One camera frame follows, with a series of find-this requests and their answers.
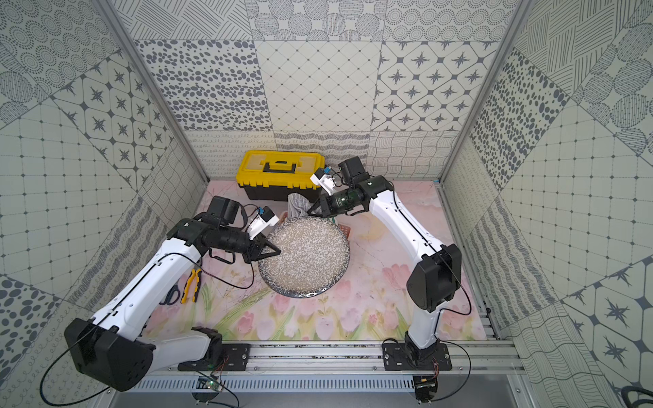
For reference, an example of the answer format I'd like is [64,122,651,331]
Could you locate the speckled silver plate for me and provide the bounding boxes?
[258,217,350,299]

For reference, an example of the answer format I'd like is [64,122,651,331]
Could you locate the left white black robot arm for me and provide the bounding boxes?
[65,197,281,391]

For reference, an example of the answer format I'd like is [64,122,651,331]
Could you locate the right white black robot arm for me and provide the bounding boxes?
[309,156,462,358]

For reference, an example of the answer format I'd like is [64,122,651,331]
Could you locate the pink plastic basket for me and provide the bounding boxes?
[333,220,351,240]

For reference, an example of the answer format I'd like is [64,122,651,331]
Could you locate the yellow black toolbox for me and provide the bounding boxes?
[236,151,326,202]

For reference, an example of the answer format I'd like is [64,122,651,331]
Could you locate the left circuit board module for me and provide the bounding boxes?
[191,377,223,403]

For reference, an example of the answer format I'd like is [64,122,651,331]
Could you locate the right black module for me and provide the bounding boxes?
[413,376,439,404]

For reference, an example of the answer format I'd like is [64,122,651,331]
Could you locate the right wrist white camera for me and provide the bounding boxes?
[311,167,336,196]

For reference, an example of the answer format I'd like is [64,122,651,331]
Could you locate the wrist white camera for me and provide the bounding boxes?
[247,206,279,241]
[311,167,336,196]

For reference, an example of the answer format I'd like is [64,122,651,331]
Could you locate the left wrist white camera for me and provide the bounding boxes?
[247,206,279,241]

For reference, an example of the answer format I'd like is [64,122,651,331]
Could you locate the yellow handled pliers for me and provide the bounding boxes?
[180,268,202,304]

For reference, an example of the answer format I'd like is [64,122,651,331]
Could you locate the black handled scissors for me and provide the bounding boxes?
[159,283,181,306]

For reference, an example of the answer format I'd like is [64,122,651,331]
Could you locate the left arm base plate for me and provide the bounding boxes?
[177,343,251,372]

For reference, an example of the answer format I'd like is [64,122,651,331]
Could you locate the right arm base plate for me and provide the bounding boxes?
[381,342,452,372]

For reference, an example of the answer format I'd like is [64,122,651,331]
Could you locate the aluminium mounting rail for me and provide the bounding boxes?
[157,340,525,375]

